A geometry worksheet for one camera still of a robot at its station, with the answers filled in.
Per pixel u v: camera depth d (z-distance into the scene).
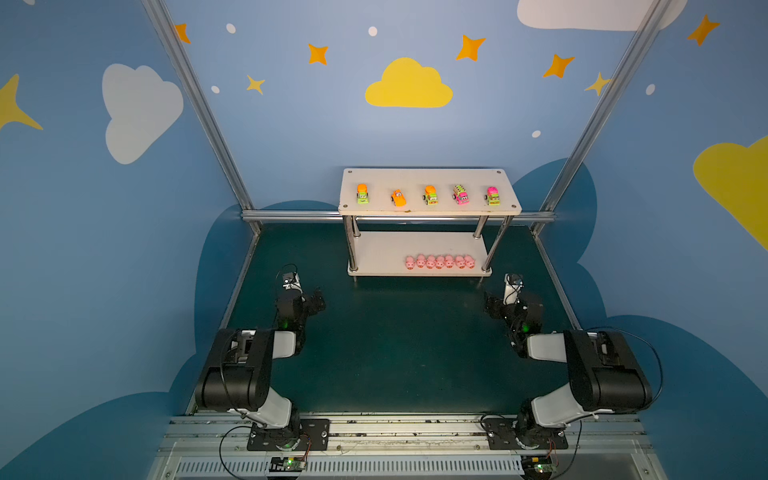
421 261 1.01
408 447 0.74
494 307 0.86
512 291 0.82
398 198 0.78
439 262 1.01
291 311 0.72
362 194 0.78
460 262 1.01
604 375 0.46
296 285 0.81
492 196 0.78
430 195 0.78
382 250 1.03
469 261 1.01
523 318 0.73
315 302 0.88
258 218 1.20
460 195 0.78
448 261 1.01
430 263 1.00
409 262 1.00
